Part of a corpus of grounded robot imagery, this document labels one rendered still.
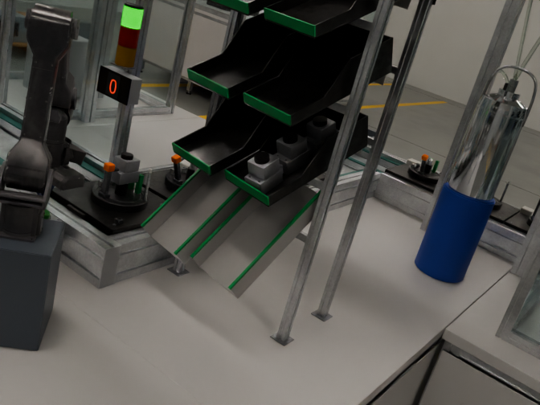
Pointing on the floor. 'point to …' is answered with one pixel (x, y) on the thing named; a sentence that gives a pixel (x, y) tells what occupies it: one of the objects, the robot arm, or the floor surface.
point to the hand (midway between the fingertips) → (44, 187)
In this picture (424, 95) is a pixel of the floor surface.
